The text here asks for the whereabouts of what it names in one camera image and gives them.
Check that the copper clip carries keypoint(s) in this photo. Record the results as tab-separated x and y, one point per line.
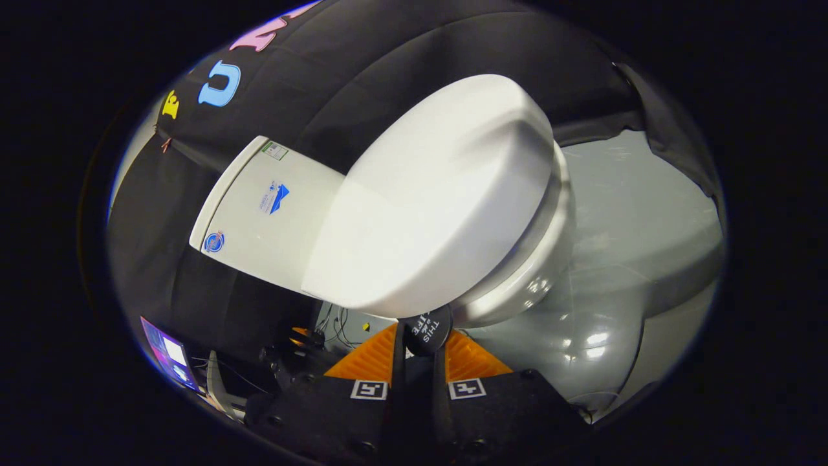
166	144

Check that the white toilet lid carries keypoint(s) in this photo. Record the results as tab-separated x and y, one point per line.
440	194

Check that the computer monitor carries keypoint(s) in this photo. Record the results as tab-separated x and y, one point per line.
169	353

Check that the black tape tab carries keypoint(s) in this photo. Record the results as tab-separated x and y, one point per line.
428	331

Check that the dark equipment with orange parts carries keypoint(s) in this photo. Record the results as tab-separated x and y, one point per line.
291	356

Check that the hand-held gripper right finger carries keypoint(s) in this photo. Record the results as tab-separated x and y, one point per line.
441	401

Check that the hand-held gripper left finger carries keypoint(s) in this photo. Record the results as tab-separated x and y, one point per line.
396	401

